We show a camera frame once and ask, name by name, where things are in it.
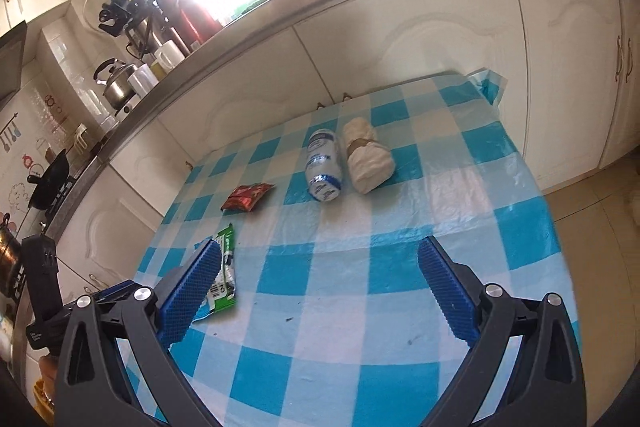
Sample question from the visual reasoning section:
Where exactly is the blue white checkered tablecloth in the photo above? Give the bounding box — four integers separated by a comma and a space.
117, 68, 583, 427

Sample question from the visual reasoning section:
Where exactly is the dark cooking pot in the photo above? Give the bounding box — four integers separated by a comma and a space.
0, 214, 23, 303

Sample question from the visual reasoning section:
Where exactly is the green white wrapper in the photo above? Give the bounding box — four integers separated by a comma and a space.
192, 223, 238, 323

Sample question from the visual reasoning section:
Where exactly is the steel kettle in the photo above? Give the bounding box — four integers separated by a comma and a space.
92, 58, 138, 108

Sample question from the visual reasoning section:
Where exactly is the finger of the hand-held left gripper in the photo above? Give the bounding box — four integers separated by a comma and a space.
62, 282, 138, 308

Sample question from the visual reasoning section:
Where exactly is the red thermos flask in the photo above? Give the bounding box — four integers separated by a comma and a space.
172, 0, 221, 48

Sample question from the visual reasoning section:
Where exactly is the clear plastic bottle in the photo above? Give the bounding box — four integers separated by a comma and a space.
304, 127, 343, 204

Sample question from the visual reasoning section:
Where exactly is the range hood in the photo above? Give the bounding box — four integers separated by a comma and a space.
0, 21, 28, 102

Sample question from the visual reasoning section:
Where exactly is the white cabinet door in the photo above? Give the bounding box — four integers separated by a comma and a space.
292, 0, 546, 195
510, 0, 628, 195
55, 164, 193, 298
107, 27, 331, 192
597, 0, 640, 170

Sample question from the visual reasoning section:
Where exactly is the white cup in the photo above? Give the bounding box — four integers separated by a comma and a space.
127, 63, 158, 95
154, 41, 187, 70

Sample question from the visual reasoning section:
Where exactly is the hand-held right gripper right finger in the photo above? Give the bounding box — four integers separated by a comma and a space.
417, 236, 588, 427

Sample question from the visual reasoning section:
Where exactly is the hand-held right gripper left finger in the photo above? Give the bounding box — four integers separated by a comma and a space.
55, 239, 223, 427

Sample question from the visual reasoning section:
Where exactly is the white wrapped bundle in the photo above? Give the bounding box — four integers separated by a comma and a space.
341, 117, 396, 195

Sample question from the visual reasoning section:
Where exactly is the red snack packet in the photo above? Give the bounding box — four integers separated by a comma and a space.
221, 183, 277, 212

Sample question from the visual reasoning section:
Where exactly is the black wok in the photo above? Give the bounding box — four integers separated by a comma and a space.
27, 149, 71, 210

